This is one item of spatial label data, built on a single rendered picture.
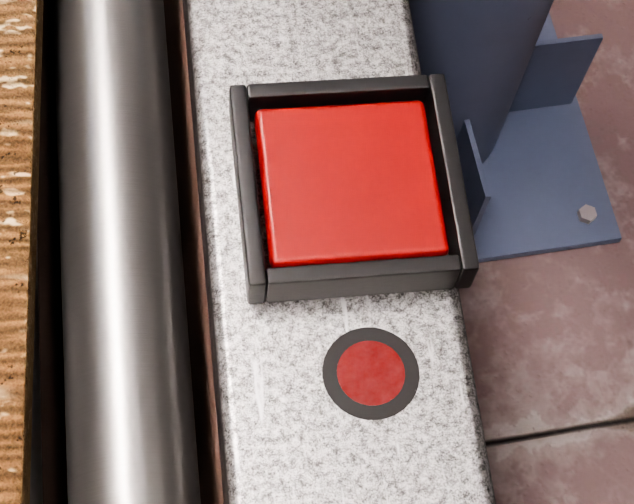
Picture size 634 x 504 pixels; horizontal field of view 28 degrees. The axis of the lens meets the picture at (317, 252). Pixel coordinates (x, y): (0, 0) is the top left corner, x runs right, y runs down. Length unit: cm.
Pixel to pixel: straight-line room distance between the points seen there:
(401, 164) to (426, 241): 3
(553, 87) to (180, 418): 117
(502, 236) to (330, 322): 106
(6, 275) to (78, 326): 3
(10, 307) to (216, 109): 11
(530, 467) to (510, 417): 6
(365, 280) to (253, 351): 4
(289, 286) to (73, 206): 8
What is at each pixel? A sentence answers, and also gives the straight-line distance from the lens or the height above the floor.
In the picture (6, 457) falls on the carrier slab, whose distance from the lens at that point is 38.
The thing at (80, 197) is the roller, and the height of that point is 92.
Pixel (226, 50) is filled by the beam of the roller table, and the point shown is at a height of 92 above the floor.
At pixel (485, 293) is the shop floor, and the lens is 145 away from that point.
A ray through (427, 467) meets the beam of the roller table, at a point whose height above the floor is 92.
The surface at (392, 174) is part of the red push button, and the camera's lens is 43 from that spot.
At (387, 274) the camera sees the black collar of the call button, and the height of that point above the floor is 93.
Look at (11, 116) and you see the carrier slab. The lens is 43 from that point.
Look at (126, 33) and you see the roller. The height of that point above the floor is 92.
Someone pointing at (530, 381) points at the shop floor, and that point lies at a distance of 142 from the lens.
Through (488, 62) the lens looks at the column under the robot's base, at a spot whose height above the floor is 26.
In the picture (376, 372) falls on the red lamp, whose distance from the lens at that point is 41.
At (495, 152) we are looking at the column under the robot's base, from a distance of 152.
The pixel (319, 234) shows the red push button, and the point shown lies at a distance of 41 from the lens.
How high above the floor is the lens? 130
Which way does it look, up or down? 64 degrees down
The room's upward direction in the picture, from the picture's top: 10 degrees clockwise
